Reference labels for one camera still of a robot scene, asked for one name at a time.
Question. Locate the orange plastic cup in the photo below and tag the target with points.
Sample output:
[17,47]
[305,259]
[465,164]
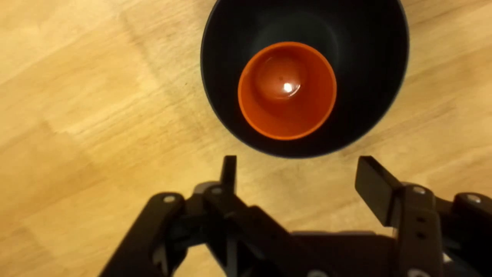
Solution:
[286,92]

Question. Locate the black bowl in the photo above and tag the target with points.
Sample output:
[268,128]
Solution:
[225,78]

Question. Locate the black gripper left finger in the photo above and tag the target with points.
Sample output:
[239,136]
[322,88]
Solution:
[205,232]

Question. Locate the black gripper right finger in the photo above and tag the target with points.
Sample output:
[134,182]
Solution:
[425,232]

